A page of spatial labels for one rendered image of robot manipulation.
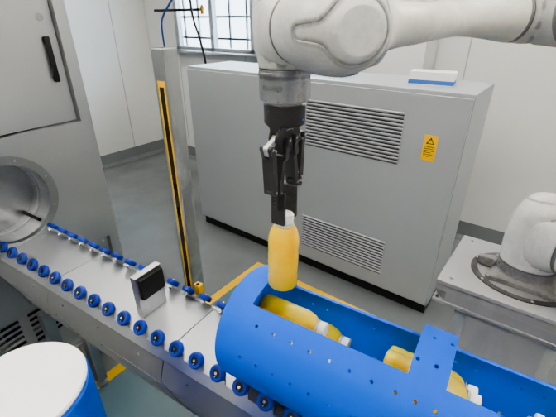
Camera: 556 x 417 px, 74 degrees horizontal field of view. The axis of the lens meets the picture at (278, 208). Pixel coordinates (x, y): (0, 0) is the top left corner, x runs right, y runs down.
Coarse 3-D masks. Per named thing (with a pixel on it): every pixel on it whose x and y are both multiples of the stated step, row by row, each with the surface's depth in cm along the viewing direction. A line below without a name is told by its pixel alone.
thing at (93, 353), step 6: (84, 342) 185; (84, 348) 188; (90, 348) 187; (96, 348) 190; (90, 354) 188; (96, 354) 191; (90, 360) 191; (96, 360) 192; (102, 360) 195; (90, 366) 194; (96, 366) 193; (102, 366) 196; (96, 372) 194; (102, 372) 197; (96, 378) 197; (102, 378) 198; (102, 384) 200
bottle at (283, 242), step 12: (276, 228) 75; (288, 228) 75; (276, 240) 75; (288, 240) 75; (276, 252) 76; (288, 252) 76; (276, 264) 78; (288, 264) 77; (276, 276) 79; (288, 276) 79; (276, 288) 81; (288, 288) 81
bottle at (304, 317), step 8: (264, 296) 97; (272, 296) 97; (264, 304) 95; (272, 304) 95; (280, 304) 94; (288, 304) 94; (296, 304) 95; (272, 312) 94; (280, 312) 93; (288, 312) 92; (296, 312) 92; (304, 312) 92; (312, 312) 93; (296, 320) 91; (304, 320) 90; (312, 320) 90; (320, 320) 92; (312, 328) 90
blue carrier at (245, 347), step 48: (240, 288) 85; (240, 336) 80; (288, 336) 76; (384, 336) 92; (432, 336) 71; (288, 384) 74; (336, 384) 69; (384, 384) 66; (432, 384) 64; (480, 384) 82; (528, 384) 76
